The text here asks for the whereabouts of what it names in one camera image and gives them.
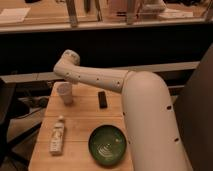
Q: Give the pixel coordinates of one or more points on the white paper sheet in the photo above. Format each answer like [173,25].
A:
[13,15]

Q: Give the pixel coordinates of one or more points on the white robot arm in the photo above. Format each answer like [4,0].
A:
[151,124]

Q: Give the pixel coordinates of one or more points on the green glass plate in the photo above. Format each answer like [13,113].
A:
[107,145]

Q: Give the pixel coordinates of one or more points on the dark chair at right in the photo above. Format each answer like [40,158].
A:
[194,111]

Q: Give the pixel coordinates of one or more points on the white squeeze bottle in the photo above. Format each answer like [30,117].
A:
[56,142]

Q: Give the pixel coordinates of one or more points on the black chair at left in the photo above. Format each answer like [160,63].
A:
[11,107]

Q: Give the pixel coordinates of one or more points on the black rectangular block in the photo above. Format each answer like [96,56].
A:
[102,100]

